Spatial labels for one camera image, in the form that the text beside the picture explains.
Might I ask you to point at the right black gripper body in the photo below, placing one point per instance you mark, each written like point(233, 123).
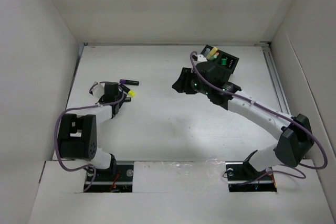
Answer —
point(192, 84)

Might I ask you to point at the blue pastel highlighter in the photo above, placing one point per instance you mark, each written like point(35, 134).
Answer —
point(206, 52)

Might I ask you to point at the green pastel highlighter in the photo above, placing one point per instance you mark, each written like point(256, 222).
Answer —
point(214, 56)

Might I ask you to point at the yellow pastel highlighter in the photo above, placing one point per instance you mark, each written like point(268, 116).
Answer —
point(212, 52)

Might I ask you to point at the black green-capped highlighter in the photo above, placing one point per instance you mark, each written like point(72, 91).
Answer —
point(223, 61)

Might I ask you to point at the yellow-capped black marker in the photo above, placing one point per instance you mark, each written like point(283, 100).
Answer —
point(127, 90)

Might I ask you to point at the black purple-capped marker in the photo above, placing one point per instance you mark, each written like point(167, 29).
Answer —
point(129, 82)

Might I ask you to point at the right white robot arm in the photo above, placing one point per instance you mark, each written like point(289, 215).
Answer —
point(291, 132)

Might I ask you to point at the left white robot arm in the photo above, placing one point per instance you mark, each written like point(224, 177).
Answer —
point(75, 133)

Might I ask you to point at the black two-compartment organizer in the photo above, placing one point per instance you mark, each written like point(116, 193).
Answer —
point(229, 68)

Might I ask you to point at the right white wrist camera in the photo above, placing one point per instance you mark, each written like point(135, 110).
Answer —
point(199, 58)

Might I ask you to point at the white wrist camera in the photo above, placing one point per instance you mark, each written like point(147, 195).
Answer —
point(199, 58)
point(97, 90)

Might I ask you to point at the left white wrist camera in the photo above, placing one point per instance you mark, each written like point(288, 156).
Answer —
point(97, 90)

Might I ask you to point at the aluminium side rail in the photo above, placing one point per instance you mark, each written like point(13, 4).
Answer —
point(279, 91)

